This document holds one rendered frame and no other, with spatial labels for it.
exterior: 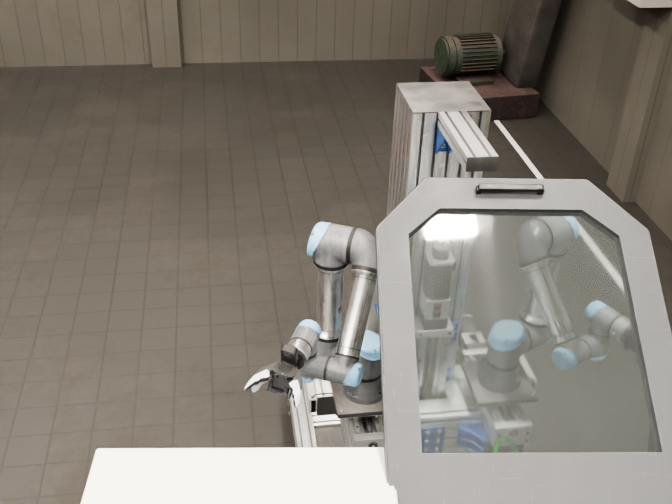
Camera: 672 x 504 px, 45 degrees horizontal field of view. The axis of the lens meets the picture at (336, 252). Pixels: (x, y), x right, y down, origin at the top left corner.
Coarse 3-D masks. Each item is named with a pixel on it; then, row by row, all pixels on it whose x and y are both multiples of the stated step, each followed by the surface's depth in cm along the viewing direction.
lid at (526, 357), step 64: (448, 192) 222; (512, 192) 222; (576, 192) 223; (384, 256) 212; (448, 256) 214; (512, 256) 215; (576, 256) 216; (640, 256) 215; (384, 320) 203; (448, 320) 206; (512, 320) 207; (576, 320) 208; (640, 320) 206; (384, 384) 196; (448, 384) 198; (512, 384) 199; (576, 384) 200; (640, 384) 200; (384, 448) 191; (448, 448) 191; (512, 448) 192; (576, 448) 192; (640, 448) 193
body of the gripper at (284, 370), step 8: (304, 360) 237; (272, 368) 230; (280, 368) 230; (288, 368) 231; (296, 368) 231; (272, 376) 230; (280, 376) 229; (288, 376) 228; (272, 384) 232; (280, 384) 231; (288, 384) 229; (272, 392) 233; (280, 392) 232; (288, 392) 233
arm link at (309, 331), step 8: (304, 320) 249; (312, 320) 249; (296, 328) 247; (304, 328) 245; (312, 328) 245; (320, 328) 249; (296, 336) 242; (304, 336) 242; (312, 336) 244; (312, 344) 243; (312, 352) 246
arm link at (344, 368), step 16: (352, 240) 251; (368, 240) 251; (352, 256) 251; (368, 256) 250; (352, 272) 253; (368, 272) 249; (352, 288) 251; (368, 288) 250; (352, 304) 249; (368, 304) 250; (352, 320) 248; (352, 336) 247; (336, 352) 249; (352, 352) 247; (336, 368) 246; (352, 368) 245; (352, 384) 246
